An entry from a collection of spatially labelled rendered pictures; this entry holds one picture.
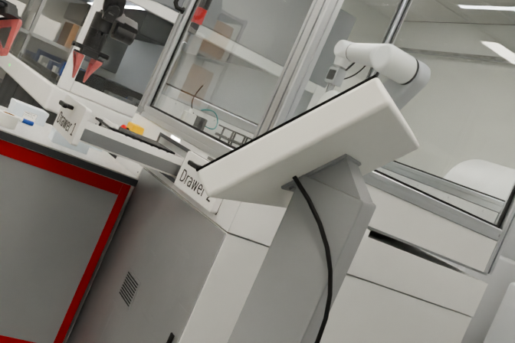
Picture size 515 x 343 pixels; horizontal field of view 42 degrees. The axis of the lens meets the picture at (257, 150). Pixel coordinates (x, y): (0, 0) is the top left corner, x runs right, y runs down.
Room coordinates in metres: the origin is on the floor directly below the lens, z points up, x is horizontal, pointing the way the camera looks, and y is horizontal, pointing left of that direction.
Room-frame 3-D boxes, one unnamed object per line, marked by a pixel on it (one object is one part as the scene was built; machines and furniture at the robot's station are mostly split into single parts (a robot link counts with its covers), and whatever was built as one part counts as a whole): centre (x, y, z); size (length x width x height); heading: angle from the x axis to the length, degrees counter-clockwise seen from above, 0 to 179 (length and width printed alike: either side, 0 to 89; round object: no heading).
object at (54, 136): (2.26, 0.59, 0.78); 0.12 x 0.08 x 0.04; 116
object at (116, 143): (2.09, 0.36, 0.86); 0.40 x 0.26 x 0.06; 119
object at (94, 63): (1.95, 0.56, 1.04); 0.07 x 0.07 x 0.09; 30
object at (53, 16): (3.80, 0.80, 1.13); 1.78 x 1.14 x 0.45; 29
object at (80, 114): (1.99, 0.54, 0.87); 0.29 x 0.02 x 0.11; 29
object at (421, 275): (2.34, -0.18, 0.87); 1.02 x 0.95 x 0.14; 29
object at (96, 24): (1.95, 0.55, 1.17); 0.07 x 0.06 x 0.07; 118
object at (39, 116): (2.50, 0.84, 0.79); 0.13 x 0.09 x 0.05; 125
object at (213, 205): (1.87, 0.11, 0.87); 0.29 x 0.02 x 0.11; 29
